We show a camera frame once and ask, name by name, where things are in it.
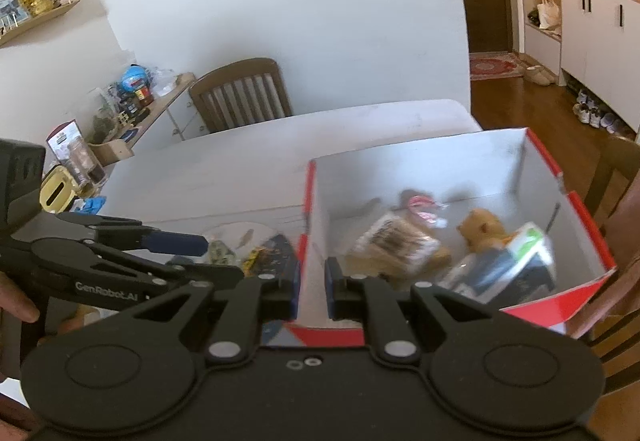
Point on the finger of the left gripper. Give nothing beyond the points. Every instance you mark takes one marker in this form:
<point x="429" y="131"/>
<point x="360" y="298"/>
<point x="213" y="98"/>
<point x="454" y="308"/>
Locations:
<point x="145" y="276"/>
<point x="129" y="234"/>

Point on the white wall cabinet unit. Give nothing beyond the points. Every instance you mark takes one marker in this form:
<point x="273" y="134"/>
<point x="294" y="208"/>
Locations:
<point x="599" y="48"/>

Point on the red white small wrapper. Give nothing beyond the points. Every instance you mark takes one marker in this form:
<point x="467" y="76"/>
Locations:
<point x="422" y="210"/>

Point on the blue globe toy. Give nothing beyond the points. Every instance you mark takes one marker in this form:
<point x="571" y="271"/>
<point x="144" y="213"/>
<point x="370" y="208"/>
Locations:
<point x="134" y="78"/>

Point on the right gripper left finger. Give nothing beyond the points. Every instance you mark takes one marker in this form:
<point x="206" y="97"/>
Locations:
<point x="265" y="298"/>

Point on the white tote bag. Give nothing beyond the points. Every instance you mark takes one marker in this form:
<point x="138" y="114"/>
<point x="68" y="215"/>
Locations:
<point x="549" y="14"/>

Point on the wooden chair at wall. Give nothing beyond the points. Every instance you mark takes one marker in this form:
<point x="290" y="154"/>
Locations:
<point x="241" y="93"/>

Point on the pink towel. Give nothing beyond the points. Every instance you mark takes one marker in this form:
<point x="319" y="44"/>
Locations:
<point x="622" y="228"/>

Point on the low wooden side cabinet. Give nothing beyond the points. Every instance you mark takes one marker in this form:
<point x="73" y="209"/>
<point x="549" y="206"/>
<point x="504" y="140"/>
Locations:
<point x="173" y="119"/>

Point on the red doormat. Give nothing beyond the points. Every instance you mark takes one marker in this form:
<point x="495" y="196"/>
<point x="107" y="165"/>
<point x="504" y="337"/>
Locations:
<point x="495" y="66"/>

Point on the orange dog squishy toy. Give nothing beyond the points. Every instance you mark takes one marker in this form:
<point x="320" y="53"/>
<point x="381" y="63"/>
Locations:
<point x="481" y="230"/>

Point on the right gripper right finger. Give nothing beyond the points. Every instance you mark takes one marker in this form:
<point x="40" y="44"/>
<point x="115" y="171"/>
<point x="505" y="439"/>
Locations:
<point x="372" y="303"/>

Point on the red cardboard box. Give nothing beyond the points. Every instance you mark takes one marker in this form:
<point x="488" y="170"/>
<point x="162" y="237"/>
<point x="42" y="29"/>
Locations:
<point x="508" y="172"/>

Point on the bagged bread slice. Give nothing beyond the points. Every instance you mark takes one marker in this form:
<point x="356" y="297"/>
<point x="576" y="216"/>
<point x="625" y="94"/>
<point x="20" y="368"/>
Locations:
<point x="372" y="266"/>

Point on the cotton swab pack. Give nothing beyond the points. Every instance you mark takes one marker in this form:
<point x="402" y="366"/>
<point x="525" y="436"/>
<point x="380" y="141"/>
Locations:
<point x="393" y="240"/>

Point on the blue cloth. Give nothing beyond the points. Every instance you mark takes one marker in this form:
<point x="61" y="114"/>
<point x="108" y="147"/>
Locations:
<point x="91" y="205"/>

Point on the person's left hand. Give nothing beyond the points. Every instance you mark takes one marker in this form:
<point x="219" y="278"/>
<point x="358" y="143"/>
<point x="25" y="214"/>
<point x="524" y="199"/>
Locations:
<point x="16" y="421"/>

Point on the wooden chair with towel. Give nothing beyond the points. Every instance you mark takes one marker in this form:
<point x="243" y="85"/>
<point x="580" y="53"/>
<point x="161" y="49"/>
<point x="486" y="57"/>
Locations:
<point x="615" y="305"/>

